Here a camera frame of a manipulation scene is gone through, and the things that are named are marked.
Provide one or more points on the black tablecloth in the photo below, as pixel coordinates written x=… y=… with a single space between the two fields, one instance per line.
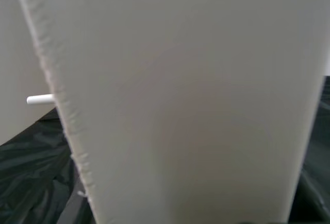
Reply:
x=25 y=170

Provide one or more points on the white thin rod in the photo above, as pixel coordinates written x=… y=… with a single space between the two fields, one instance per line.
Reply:
x=38 y=100

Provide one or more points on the white plastic table leg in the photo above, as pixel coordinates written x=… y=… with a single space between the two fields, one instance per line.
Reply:
x=180 y=79

